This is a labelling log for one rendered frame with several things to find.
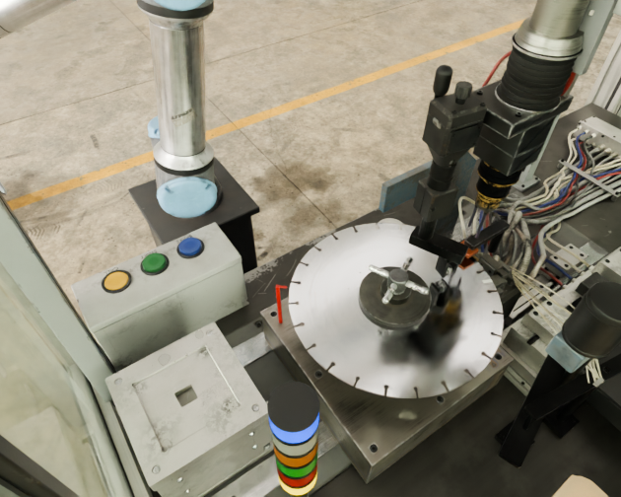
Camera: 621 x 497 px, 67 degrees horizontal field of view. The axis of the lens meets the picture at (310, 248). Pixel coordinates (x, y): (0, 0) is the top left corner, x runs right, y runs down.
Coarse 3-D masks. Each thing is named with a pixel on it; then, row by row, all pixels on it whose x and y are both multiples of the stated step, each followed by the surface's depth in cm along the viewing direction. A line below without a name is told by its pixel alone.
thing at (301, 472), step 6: (276, 462) 49; (312, 462) 47; (282, 468) 48; (288, 468) 47; (294, 468) 46; (300, 468) 46; (306, 468) 47; (312, 468) 49; (288, 474) 48; (294, 474) 48; (300, 474) 48; (306, 474) 48
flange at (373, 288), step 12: (372, 276) 75; (360, 288) 74; (372, 288) 74; (384, 288) 72; (408, 288) 72; (360, 300) 73; (372, 300) 72; (396, 300) 71; (408, 300) 72; (420, 300) 72; (372, 312) 71; (384, 312) 71; (396, 312) 71; (408, 312) 71; (420, 312) 71; (384, 324) 70; (396, 324) 70; (408, 324) 70
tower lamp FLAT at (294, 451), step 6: (276, 438) 42; (312, 438) 42; (276, 444) 43; (282, 444) 42; (300, 444) 42; (306, 444) 42; (312, 444) 44; (282, 450) 43; (288, 450) 43; (294, 450) 42; (300, 450) 43; (306, 450) 43; (288, 456) 44; (294, 456) 44; (300, 456) 44
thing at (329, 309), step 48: (336, 240) 82; (384, 240) 82; (336, 288) 75; (432, 288) 75; (480, 288) 75; (336, 336) 69; (384, 336) 69; (432, 336) 69; (480, 336) 69; (384, 384) 64; (432, 384) 64
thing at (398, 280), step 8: (408, 256) 73; (408, 264) 72; (376, 272) 72; (384, 272) 71; (392, 272) 70; (400, 272) 70; (392, 280) 69; (400, 280) 69; (408, 280) 70; (392, 288) 69; (400, 288) 70; (416, 288) 69; (424, 288) 69; (384, 296) 68
